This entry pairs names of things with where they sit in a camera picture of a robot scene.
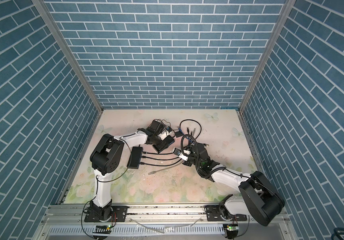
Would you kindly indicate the black ethernet cable gold plug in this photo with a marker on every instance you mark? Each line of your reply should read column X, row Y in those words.
column 187, row 138

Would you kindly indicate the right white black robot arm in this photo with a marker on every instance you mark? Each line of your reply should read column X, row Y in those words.
column 261, row 200

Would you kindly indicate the black network switch blue ports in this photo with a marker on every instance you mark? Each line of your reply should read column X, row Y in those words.
column 135, row 158

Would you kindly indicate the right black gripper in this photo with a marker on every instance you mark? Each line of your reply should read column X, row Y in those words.
column 187, row 163

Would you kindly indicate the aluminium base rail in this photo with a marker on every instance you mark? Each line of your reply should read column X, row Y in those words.
column 201, row 221

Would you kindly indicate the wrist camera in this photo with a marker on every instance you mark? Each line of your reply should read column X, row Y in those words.
column 166, row 132
column 183, row 154

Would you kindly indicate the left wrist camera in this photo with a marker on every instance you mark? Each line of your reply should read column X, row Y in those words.
column 166, row 132

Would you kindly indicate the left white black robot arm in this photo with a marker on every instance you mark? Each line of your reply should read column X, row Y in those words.
column 106, row 158

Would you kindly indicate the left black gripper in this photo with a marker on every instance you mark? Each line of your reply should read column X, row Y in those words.
column 163, row 143

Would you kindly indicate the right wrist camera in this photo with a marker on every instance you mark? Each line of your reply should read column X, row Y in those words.
column 183, row 154

